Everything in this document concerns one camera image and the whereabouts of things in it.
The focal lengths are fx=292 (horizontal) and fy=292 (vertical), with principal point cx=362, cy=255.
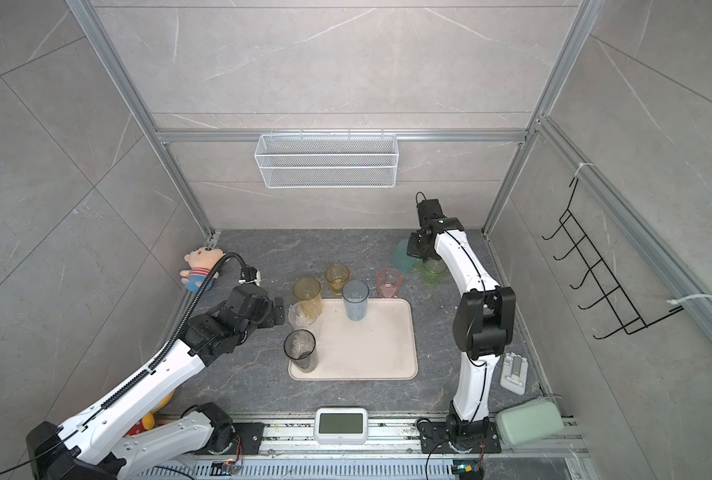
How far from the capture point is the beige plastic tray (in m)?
0.86

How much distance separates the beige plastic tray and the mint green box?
0.26 meters

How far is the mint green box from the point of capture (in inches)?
29.7
